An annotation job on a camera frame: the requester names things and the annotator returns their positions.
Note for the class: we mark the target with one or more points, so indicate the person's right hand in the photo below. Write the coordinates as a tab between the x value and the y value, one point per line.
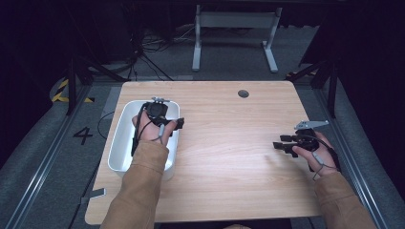
324	157

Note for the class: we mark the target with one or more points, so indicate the grey metal desk frame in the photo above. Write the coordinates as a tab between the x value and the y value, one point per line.
235	19

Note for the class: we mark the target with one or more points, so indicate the black metal stand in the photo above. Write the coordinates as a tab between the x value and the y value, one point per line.
332	89
72	86

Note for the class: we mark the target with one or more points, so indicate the person's left hand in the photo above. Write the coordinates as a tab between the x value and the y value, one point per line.
149	132

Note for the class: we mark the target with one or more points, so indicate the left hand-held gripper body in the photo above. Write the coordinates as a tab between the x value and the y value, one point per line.
157	111

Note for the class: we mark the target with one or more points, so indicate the white plastic bin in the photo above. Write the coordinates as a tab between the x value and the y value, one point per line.
122	149

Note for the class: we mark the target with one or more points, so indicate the grey metal floor rail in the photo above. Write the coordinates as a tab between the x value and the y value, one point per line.
353	152
44	171

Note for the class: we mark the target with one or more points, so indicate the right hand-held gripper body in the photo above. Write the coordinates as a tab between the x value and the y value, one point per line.
307	140

